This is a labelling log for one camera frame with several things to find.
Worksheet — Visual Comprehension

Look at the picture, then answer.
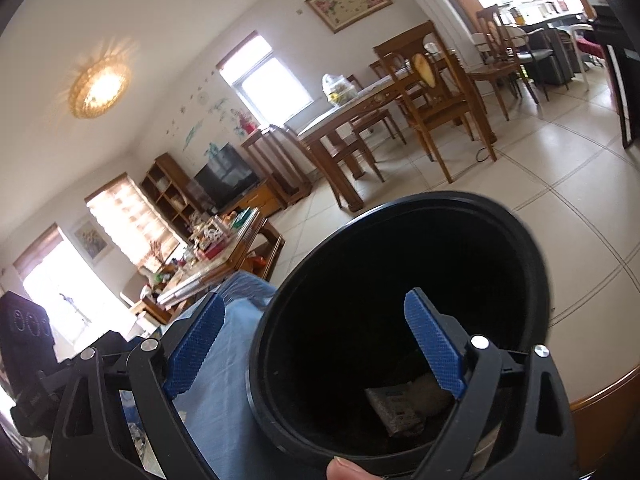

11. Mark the black television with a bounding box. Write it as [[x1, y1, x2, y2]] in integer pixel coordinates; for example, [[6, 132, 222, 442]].
[[194, 142, 260, 213]]

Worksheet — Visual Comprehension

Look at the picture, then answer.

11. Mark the wooden dining table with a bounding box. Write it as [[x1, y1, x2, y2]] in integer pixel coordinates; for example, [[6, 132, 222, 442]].
[[297, 72, 496, 213]]

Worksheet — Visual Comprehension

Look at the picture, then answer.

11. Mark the wooden dining chair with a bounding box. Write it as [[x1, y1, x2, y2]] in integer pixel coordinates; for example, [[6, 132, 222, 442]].
[[347, 75, 406, 146], [285, 125, 385, 186], [475, 4, 541, 121]]

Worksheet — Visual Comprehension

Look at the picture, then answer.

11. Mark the wooden coffee table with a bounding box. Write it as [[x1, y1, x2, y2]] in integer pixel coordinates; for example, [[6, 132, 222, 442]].
[[132, 207, 286, 323]]

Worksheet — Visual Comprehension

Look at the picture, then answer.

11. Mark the white plastic chair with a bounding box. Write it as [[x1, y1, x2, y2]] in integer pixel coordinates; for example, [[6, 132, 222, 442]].
[[555, 22, 596, 83]]

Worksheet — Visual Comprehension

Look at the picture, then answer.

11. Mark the wall window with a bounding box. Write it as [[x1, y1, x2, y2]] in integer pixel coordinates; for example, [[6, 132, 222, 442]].
[[217, 31, 315, 128]]

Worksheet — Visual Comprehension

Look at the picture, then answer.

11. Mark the black round bin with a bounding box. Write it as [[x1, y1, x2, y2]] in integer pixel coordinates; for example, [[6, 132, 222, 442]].
[[246, 192, 556, 478]]

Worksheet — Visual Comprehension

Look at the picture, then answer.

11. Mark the wooden television cabinet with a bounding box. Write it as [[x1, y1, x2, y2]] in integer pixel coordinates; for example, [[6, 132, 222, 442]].
[[220, 180, 288, 221]]

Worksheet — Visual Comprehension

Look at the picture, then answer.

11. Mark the tall wooden console stand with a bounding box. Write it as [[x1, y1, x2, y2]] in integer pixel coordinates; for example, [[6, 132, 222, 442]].
[[241, 127, 313, 208]]

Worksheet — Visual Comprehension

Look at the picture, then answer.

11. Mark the person's left hand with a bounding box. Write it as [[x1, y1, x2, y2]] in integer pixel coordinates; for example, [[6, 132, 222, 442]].
[[326, 456, 371, 480]]

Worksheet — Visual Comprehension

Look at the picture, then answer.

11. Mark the blue cloth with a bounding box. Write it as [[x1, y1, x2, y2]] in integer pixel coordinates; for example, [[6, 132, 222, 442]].
[[165, 270, 281, 480]]

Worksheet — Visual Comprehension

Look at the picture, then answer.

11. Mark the wooden bookshelf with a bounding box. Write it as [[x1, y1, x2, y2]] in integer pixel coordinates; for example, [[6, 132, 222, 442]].
[[141, 153, 201, 243]]

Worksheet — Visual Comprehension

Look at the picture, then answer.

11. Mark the crumpled printed paper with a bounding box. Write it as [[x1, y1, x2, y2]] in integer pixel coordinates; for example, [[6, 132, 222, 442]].
[[364, 372, 453, 438]]

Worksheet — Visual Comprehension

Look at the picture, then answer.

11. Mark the white standing air conditioner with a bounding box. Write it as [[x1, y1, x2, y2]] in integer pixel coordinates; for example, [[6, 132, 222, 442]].
[[402, 0, 483, 61]]

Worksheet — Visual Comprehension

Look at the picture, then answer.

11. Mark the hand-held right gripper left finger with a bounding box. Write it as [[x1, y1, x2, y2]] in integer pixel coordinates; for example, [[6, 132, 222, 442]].
[[47, 292, 226, 480]]

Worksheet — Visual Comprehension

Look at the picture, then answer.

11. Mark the window roller blind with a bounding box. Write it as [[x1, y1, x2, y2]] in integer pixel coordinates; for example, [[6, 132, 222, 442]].
[[85, 172, 181, 266]]

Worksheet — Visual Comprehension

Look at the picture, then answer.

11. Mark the large framed floral picture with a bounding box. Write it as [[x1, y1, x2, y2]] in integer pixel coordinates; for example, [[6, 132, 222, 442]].
[[305, 0, 393, 35]]

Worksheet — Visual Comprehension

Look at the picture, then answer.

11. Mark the black piano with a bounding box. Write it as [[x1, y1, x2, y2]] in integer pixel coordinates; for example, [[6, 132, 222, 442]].
[[592, 2, 640, 148]]

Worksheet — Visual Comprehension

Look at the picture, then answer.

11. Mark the small framed flower picture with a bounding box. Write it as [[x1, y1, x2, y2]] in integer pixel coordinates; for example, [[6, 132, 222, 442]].
[[71, 217, 110, 263]]

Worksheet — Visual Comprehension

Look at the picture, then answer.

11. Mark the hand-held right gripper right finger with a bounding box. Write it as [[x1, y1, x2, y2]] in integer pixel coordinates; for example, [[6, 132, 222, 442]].
[[402, 287, 581, 480]]

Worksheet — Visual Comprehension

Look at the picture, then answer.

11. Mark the clear plastic bag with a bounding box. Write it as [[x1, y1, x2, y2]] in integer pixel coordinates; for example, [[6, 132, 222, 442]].
[[321, 73, 360, 107]]

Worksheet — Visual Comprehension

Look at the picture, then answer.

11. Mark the round golden ceiling lamp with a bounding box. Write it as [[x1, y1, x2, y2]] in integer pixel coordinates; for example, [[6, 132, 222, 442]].
[[67, 57, 132, 120]]

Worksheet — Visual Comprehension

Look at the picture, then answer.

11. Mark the wooden chair with oval back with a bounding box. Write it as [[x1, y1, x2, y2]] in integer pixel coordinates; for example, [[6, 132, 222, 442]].
[[374, 21, 498, 183]]

